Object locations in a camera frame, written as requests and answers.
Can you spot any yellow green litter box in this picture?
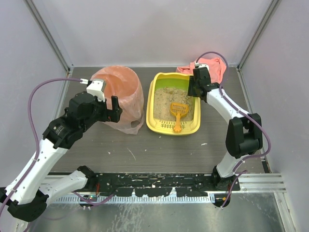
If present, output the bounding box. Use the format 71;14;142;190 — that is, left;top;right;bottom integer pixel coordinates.
146;72;201;136

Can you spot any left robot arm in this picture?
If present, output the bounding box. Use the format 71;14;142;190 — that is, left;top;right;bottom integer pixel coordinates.
0;92;122;222

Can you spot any orange litter scoop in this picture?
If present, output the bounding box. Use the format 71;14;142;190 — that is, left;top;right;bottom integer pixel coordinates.
170;102;189;133

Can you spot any pink cloth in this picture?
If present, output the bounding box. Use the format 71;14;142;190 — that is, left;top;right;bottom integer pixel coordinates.
176;58;226;84

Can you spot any slotted cable duct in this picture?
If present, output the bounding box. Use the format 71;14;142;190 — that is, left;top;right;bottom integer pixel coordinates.
53;194;215;204

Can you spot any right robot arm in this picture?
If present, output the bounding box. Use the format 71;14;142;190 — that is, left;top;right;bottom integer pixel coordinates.
188;66;263;189

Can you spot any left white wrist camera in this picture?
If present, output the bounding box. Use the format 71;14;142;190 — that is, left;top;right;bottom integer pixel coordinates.
80;78;106;102

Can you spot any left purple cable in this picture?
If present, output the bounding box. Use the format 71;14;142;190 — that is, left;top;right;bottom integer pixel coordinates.
0;77;114;232

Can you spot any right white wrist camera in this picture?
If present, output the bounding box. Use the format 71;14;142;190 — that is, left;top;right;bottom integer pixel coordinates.
194;62;209;70

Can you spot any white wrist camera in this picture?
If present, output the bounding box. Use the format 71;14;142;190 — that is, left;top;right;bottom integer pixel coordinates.
80;78;106;102
194;62;209;70

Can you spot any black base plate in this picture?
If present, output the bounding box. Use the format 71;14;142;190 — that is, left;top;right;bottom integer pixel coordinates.
75;173;240;197

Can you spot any cat litter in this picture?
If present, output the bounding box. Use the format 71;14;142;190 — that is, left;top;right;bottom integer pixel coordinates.
153;87;195;121

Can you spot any bin with pink bag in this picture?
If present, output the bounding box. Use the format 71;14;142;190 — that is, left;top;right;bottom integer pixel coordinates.
91;65;144;135

